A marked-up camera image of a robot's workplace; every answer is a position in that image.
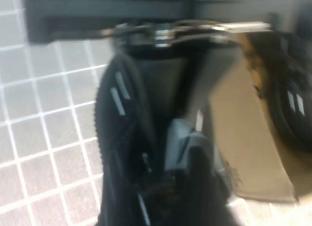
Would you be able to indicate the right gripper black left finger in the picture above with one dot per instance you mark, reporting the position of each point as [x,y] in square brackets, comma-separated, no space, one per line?
[163,84]

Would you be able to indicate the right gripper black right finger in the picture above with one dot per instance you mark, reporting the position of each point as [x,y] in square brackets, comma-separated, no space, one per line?
[207,84]

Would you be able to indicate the black knit sneaker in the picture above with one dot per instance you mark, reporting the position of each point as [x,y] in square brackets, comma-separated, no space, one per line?
[280,65]
[122,162]

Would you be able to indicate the brown cardboard shoe box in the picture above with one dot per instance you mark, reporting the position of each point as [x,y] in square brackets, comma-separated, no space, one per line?
[243,138]

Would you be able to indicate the grey white-grid tablecloth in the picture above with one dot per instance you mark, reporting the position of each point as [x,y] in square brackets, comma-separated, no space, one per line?
[48,113]

